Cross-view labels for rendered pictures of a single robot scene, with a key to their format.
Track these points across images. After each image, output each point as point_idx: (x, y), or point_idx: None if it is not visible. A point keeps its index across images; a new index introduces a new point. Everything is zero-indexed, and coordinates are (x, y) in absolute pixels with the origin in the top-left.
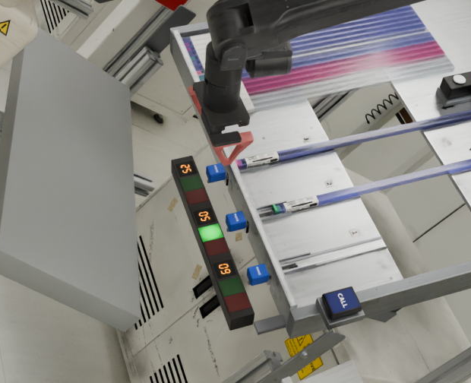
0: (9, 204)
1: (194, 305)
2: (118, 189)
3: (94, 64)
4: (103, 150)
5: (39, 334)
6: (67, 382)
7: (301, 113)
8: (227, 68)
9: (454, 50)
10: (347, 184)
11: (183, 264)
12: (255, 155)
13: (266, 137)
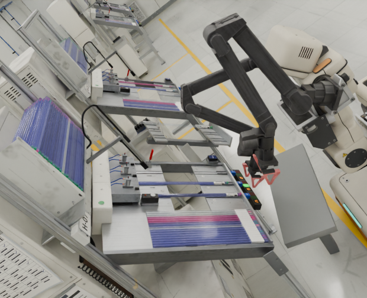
0: (304, 154)
1: (232, 271)
2: (277, 189)
3: (302, 237)
4: (286, 198)
5: (287, 291)
6: (272, 280)
7: (215, 207)
8: None
9: (139, 220)
10: (202, 186)
11: (237, 285)
12: (232, 198)
13: (229, 202)
